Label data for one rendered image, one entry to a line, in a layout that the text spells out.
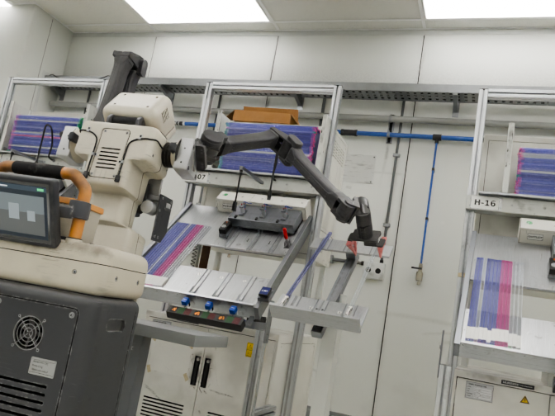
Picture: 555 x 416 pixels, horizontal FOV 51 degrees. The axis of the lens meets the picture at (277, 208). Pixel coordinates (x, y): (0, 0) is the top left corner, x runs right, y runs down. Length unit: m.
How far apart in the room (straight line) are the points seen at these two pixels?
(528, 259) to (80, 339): 1.81
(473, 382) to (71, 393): 1.57
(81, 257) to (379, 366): 2.99
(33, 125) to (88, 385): 2.52
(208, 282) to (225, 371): 0.44
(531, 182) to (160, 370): 1.88
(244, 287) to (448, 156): 2.31
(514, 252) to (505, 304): 0.35
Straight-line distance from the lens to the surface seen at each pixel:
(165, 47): 5.49
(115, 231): 1.92
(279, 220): 2.75
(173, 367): 2.84
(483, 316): 2.28
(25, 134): 3.86
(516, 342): 2.21
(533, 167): 2.74
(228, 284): 2.49
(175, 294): 2.49
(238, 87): 3.22
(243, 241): 2.75
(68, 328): 1.50
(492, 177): 2.92
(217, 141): 2.01
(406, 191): 4.29
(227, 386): 2.72
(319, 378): 2.30
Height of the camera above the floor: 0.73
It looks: 10 degrees up
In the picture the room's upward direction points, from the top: 10 degrees clockwise
